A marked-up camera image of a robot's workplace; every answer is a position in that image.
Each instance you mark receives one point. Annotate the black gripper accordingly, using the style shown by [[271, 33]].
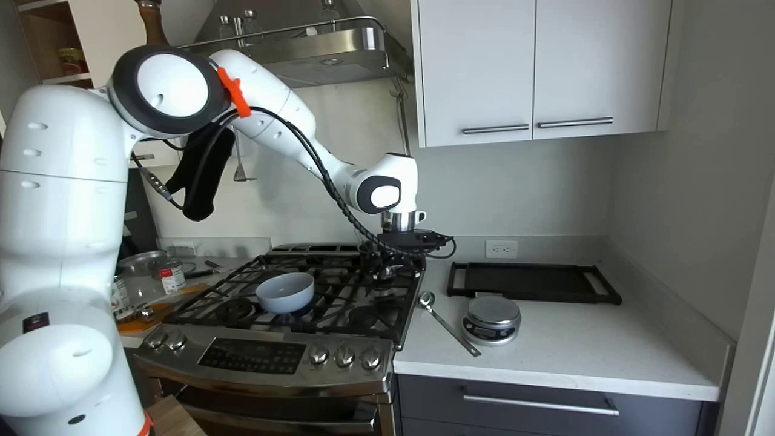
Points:
[[396, 261]]

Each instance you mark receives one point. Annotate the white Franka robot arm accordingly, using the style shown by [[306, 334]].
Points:
[[63, 202]]

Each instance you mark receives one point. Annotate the silver stove knob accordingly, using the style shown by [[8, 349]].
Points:
[[155, 340], [344, 358], [320, 355], [173, 342], [371, 359]]

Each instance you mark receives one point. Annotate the stainless steel gas stove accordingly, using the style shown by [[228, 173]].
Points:
[[249, 355]]

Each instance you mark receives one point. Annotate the white bowl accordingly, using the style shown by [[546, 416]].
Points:
[[283, 295]]

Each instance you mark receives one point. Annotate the black tray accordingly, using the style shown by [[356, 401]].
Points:
[[534, 283]]

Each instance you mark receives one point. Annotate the dark drawer front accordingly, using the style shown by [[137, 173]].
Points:
[[547, 416]]

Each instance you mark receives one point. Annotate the stainless range hood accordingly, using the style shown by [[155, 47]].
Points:
[[323, 50]]

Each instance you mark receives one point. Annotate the small red labelled container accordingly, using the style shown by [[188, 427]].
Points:
[[171, 279]]

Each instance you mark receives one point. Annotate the white open shelf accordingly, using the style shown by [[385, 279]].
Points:
[[97, 33]]

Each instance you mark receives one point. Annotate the white wall cabinet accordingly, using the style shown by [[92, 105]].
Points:
[[540, 65]]

